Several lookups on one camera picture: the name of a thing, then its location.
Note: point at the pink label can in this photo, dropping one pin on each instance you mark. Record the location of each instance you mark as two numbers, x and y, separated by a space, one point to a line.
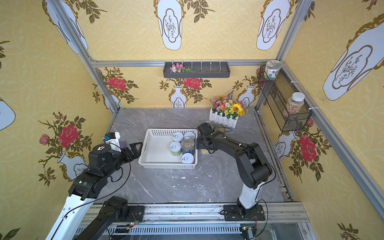
188 158
190 135

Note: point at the yellow label white lid can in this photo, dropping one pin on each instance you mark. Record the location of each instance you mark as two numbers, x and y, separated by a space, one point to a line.
204 152

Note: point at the purple pink silicone spatula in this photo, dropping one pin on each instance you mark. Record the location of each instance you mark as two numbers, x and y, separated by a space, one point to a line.
123 144

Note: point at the pink flowers in shelf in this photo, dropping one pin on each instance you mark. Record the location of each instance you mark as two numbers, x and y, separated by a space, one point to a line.
179 68

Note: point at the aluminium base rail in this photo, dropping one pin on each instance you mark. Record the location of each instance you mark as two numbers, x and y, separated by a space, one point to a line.
270 221

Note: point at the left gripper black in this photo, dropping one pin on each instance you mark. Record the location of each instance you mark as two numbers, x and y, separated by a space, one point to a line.
127 151

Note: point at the black wire wall basket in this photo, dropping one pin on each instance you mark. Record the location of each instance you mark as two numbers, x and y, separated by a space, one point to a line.
277 95

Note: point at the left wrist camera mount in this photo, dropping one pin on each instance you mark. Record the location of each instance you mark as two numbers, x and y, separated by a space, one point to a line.
112 139

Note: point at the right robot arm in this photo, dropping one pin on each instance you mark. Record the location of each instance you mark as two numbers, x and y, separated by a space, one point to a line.
254 171

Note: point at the grey wall shelf tray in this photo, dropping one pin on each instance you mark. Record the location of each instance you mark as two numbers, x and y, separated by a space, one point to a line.
200 69

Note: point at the blue label gold lid can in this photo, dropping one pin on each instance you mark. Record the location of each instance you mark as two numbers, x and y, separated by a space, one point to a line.
188 145

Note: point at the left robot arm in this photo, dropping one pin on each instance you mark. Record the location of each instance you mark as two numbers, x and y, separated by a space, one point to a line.
85 190

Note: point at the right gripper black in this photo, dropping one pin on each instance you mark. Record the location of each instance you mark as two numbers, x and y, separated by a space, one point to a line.
202 143

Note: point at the green label jar white lid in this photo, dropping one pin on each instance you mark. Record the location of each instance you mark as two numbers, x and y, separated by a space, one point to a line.
272 69

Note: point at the green label white lid can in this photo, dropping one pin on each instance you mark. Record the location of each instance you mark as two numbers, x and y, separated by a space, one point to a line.
175 149

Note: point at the clear jar white lid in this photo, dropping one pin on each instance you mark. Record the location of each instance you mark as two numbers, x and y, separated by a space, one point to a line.
294 104

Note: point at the white picket fence flower planter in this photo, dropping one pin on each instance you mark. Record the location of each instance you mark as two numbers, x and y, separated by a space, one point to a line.
225 111

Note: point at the white perforated plastic basket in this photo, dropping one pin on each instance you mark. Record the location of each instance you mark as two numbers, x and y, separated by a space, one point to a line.
156 152

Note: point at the orange label white lid can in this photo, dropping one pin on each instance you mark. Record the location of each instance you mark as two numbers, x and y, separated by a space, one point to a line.
177 137

